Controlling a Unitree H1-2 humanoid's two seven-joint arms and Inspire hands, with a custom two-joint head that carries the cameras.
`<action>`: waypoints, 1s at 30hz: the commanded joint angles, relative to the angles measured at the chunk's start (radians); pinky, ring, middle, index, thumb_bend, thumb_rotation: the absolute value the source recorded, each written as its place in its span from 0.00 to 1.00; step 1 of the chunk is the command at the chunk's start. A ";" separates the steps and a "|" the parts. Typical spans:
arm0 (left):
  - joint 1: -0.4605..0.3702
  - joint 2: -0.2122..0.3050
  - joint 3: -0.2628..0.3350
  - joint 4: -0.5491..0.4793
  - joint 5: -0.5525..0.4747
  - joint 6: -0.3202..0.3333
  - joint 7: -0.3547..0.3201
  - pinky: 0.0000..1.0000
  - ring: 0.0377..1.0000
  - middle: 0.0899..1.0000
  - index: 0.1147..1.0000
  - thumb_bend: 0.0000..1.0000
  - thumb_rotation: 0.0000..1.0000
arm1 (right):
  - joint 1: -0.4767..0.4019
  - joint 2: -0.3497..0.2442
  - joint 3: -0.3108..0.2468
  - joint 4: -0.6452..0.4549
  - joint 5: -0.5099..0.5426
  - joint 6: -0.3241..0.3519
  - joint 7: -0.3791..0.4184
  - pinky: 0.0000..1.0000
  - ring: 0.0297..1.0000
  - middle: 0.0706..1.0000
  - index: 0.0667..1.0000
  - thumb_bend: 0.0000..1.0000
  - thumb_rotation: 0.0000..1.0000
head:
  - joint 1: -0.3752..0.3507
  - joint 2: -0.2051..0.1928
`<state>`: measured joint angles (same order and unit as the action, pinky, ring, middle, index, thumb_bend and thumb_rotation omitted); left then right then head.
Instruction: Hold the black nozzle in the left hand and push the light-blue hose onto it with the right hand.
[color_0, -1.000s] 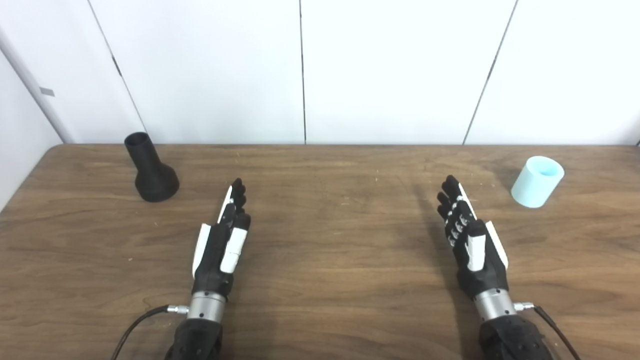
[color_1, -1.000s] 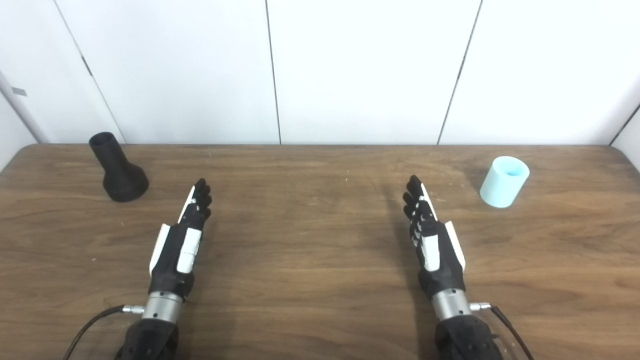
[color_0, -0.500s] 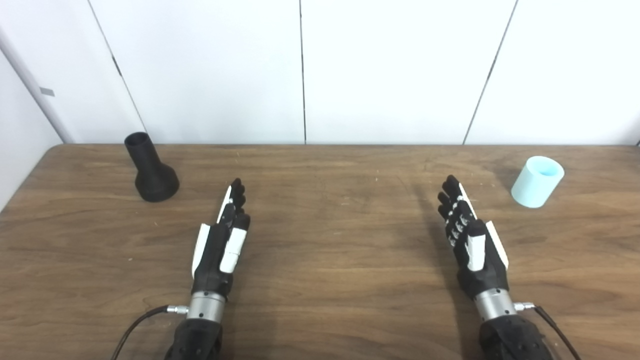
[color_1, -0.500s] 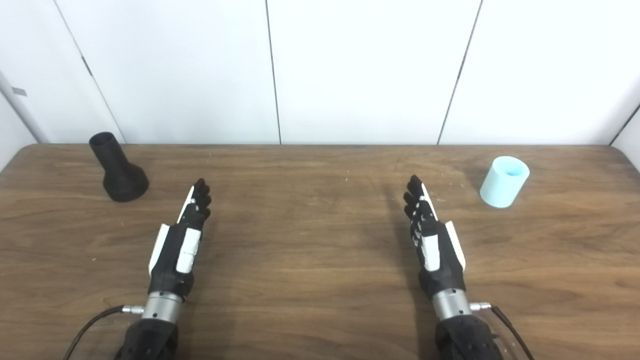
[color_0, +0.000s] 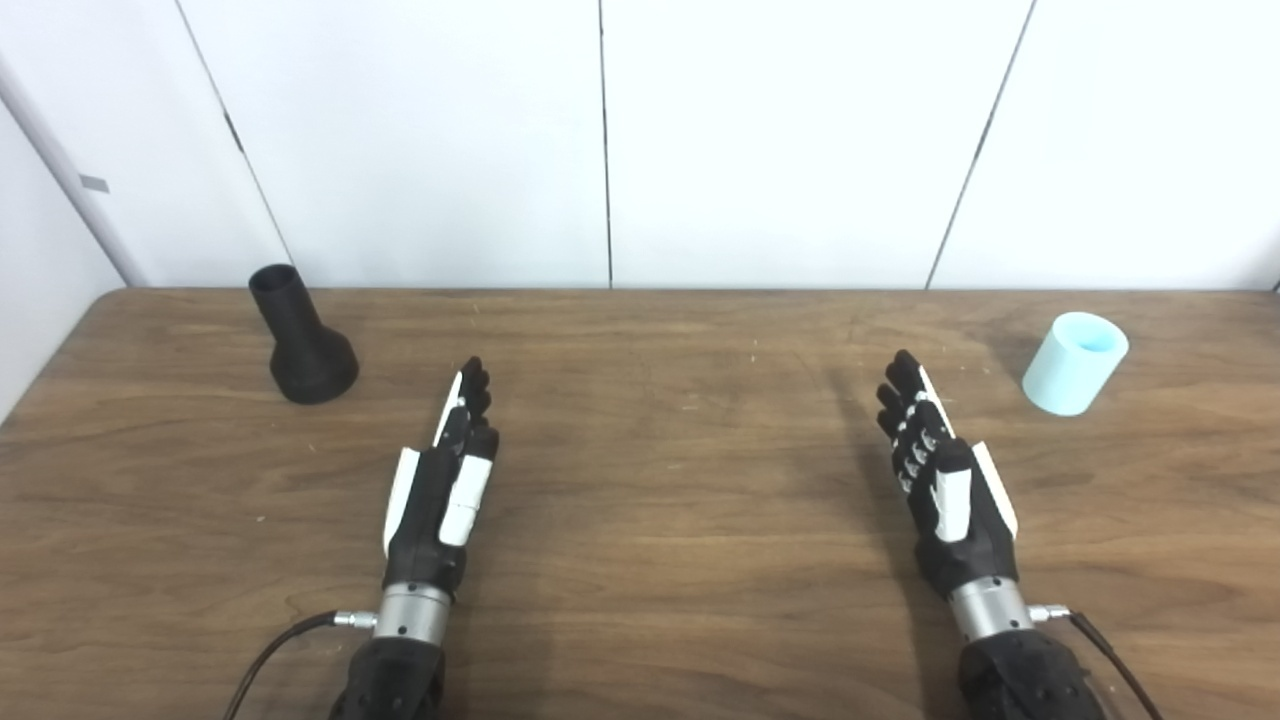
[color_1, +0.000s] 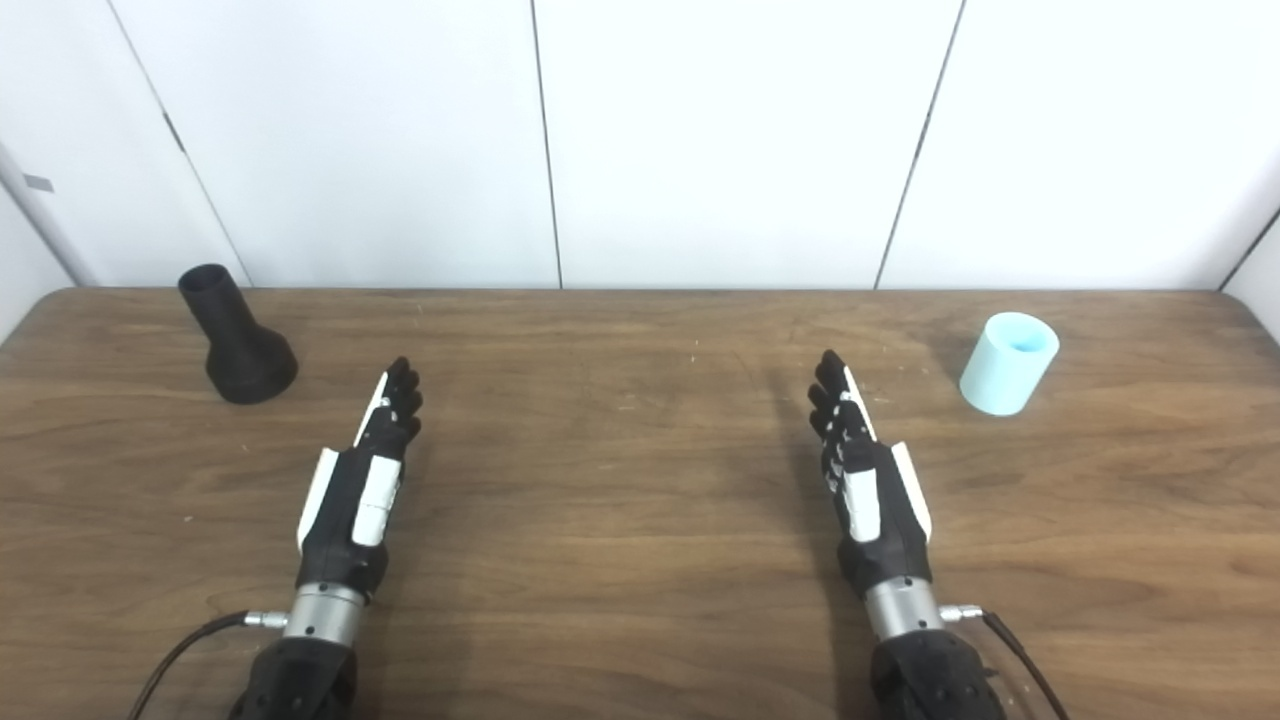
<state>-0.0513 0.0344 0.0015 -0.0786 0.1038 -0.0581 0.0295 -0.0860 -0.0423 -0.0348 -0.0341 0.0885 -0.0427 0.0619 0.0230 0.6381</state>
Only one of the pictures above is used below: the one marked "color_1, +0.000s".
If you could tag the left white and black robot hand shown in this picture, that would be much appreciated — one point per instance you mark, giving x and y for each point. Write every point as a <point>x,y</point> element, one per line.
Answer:
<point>340,520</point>

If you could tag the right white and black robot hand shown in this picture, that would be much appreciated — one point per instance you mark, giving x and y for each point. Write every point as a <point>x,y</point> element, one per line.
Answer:
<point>880,530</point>

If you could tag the black nozzle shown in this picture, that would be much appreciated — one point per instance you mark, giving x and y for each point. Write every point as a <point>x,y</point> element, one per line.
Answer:
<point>240,355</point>

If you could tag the grey tape piece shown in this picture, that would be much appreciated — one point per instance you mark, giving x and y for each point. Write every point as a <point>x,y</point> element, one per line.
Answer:
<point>39,183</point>

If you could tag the white corner post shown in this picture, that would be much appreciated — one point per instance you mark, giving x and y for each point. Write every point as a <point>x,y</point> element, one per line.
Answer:
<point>40,220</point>

